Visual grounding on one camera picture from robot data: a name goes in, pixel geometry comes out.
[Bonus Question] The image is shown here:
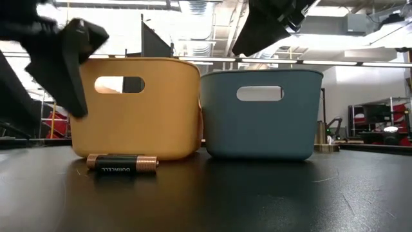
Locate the wooden block stand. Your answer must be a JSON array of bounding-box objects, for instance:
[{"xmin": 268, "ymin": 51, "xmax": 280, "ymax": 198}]
[{"xmin": 314, "ymin": 121, "xmax": 341, "ymax": 153}]

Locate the black copper Duracell battery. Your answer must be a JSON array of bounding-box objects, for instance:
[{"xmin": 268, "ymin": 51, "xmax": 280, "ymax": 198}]
[{"xmin": 86, "ymin": 153, "xmax": 160, "ymax": 175}]

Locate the blue plastic bin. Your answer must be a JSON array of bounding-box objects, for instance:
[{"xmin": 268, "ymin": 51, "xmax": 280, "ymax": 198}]
[{"xmin": 200, "ymin": 68, "xmax": 324, "ymax": 162}]

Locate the red metal rack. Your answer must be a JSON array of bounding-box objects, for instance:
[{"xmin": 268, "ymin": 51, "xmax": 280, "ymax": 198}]
[{"xmin": 40, "ymin": 101, "xmax": 71, "ymax": 140}]

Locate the long ceiling light strip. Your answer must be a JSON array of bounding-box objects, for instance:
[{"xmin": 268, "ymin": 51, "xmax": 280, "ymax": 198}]
[{"xmin": 178, "ymin": 56, "xmax": 412, "ymax": 68}]

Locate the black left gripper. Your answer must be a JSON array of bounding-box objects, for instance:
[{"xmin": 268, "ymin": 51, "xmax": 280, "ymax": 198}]
[{"xmin": 0, "ymin": 0, "xmax": 110, "ymax": 119}]

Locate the black triangular panel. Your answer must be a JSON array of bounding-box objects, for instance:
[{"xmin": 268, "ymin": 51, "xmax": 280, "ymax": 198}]
[{"xmin": 140, "ymin": 14, "xmax": 174, "ymax": 59}]

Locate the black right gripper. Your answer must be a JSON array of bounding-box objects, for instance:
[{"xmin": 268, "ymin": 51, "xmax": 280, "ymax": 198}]
[{"xmin": 231, "ymin": 0, "xmax": 319, "ymax": 57}]

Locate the yellow plastic bin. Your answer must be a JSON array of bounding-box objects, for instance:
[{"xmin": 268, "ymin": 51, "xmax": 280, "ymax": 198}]
[{"xmin": 69, "ymin": 57, "xmax": 204, "ymax": 161}]

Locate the red shelf with equipment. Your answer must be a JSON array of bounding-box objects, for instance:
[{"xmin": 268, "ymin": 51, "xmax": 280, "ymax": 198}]
[{"xmin": 347, "ymin": 97, "xmax": 412, "ymax": 148}]

